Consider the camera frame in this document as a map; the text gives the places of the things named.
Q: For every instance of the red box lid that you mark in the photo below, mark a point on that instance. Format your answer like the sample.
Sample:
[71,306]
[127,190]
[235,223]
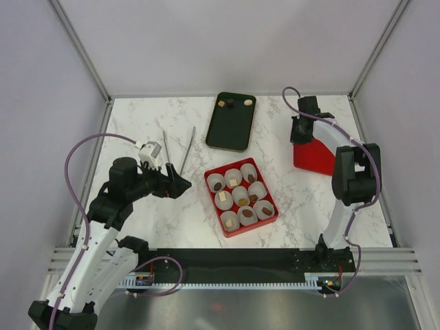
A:
[314,157]

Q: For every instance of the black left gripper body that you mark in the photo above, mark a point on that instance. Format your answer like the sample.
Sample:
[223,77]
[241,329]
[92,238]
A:
[152,181]

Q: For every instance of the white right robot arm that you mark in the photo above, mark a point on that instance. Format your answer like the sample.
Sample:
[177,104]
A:
[356,181]

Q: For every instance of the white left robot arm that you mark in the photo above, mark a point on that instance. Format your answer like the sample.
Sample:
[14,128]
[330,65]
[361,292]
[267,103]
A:
[83,289]

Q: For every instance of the metal tongs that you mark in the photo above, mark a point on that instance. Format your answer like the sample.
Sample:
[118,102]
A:
[168,155]

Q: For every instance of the dark oval chocolate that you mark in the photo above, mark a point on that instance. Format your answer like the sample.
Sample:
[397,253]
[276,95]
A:
[247,213]

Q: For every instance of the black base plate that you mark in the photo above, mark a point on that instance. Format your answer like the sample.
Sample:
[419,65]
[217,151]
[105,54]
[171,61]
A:
[211,266]

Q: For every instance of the white paper cup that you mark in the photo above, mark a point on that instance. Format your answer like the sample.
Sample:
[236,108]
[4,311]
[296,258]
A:
[245,221]
[233,173]
[238,193]
[216,182]
[230,215]
[224,205]
[258,209]
[246,169]
[257,188]

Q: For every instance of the red chocolate box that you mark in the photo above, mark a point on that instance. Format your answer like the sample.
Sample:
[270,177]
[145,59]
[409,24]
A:
[242,229]

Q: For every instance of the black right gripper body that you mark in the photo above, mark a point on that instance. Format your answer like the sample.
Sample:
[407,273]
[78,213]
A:
[297,136]

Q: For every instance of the dark green tray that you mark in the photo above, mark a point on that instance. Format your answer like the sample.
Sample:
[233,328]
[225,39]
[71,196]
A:
[230,126]

